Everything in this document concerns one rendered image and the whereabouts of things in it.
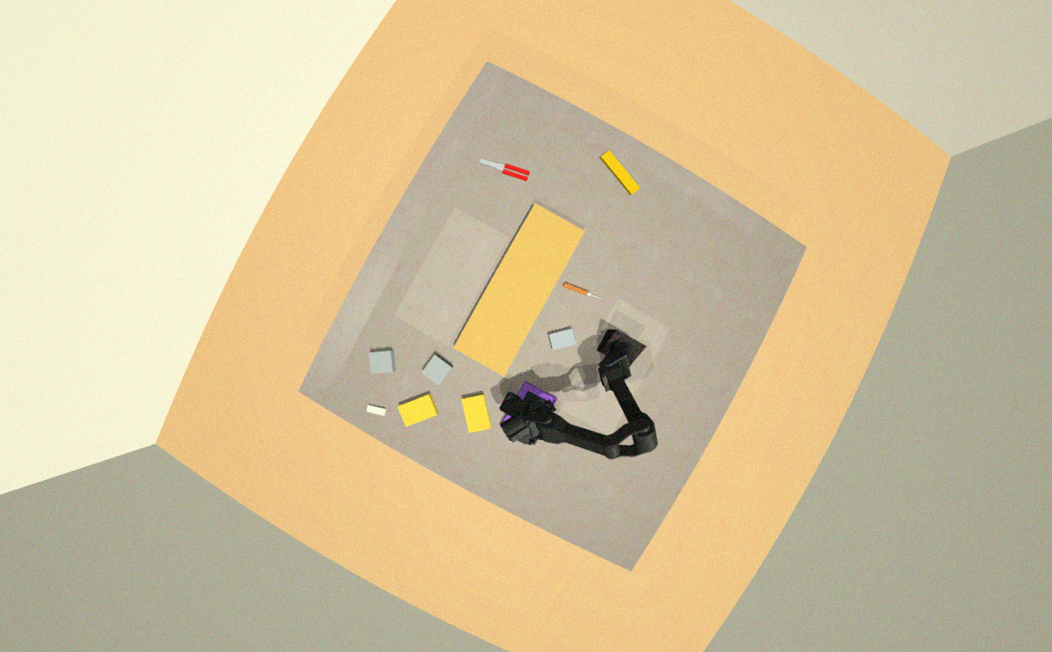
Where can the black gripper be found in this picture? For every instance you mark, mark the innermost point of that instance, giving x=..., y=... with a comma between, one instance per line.
x=513, y=404

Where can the purple rectangular tray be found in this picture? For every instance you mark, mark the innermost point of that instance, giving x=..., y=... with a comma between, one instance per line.
x=536, y=391

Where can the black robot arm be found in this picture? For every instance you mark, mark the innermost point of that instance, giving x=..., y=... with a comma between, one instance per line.
x=552, y=428

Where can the yellow rectangular block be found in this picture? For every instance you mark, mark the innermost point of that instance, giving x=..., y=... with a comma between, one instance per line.
x=418, y=409
x=476, y=414
x=620, y=173

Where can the orange-handled awl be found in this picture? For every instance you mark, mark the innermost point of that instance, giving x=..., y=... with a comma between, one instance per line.
x=577, y=289

